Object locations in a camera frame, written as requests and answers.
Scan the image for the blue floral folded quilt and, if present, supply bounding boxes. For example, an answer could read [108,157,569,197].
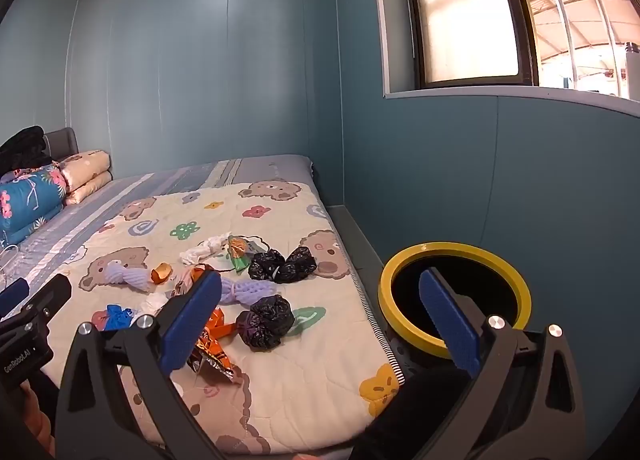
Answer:
[0,163,68,245]

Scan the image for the purple twisted cloth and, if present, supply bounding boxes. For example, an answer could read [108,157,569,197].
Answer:
[220,277,273,308]
[102,262,153,293]

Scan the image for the white cable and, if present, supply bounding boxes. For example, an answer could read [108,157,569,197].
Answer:
[0,244,22,287]

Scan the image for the window with dark frame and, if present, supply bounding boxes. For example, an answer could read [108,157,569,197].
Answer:
[367,0,640,101]

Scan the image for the black cloth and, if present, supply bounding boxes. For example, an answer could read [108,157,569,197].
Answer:
[0,126,54,175]

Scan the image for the bear printed blanket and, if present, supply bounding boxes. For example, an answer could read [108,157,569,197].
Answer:
[47,181,401,456]

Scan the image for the white twisted cloth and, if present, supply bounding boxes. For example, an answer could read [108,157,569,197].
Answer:
[179,234,232,265]

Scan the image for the black bin with yellow rim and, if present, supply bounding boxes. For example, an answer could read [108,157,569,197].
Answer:
[378,241,532,381]

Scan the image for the black plastic bag bow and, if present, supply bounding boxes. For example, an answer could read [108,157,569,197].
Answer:
[235,294,296,352]
[248,246,318,285]

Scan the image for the peach printed pillow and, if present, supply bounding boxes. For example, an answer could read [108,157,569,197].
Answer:
[64,171,114,205]
[57,150,112,193]

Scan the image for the person's left hand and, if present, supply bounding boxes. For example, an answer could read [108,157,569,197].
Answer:
[19,382,55,456]

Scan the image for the grey headboard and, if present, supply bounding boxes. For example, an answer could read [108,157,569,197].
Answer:
[42,127,79,163]

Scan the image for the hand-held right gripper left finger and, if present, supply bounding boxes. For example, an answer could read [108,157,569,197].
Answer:
[55,270,223,460]

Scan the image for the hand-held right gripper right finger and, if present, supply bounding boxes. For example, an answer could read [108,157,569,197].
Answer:
[419,267,586,460]

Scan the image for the blue and red crumpled wrapper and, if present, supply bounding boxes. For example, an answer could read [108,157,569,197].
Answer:
[92,305,136,331]

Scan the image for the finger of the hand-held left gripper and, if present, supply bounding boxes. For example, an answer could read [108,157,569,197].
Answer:
[0,277,29,321]
[19,273,73,321]

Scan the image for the green grey snack packet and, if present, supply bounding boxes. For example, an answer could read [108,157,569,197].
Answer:
[227,235,271,271]

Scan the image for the orange foil snack wrapper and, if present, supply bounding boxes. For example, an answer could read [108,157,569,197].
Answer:
[187,307,239,386]

